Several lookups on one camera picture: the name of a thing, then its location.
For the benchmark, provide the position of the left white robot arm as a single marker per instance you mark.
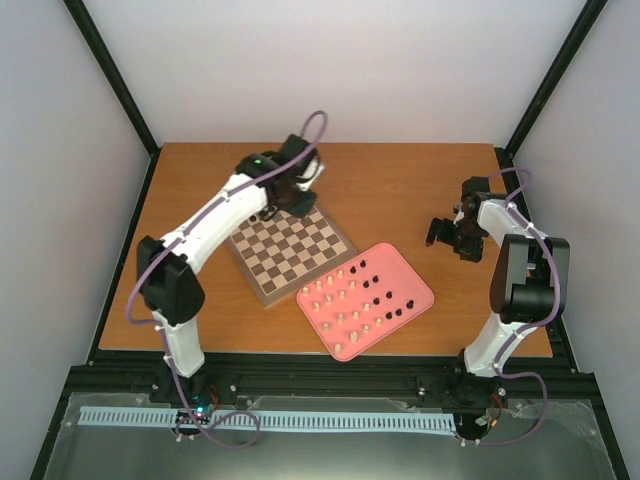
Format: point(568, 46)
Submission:
point(167, 268)

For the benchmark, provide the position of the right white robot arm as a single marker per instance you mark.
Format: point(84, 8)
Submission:
point(529, 285)

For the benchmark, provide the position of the black aluminium frame rail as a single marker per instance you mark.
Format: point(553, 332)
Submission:
point(231, 379)

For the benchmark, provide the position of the wooden chess board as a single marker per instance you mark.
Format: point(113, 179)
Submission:
point(280, 254)

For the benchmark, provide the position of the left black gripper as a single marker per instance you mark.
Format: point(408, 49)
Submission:
point(303, 208)

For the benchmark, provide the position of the right black corner post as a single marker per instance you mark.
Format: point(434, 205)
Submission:
point(572, 43)

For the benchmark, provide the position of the black corner post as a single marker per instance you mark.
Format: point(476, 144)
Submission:
point(572, 43)
point(109, 68)

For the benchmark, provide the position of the light blue cable duct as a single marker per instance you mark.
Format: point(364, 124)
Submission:
point(272, 421)

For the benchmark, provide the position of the pink plastic tray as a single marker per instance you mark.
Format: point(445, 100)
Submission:
point(359, 303)

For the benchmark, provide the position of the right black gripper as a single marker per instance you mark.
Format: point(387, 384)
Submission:
point(472, 252)

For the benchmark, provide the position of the left black corner post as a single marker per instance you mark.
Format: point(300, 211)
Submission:
point(109, 68)

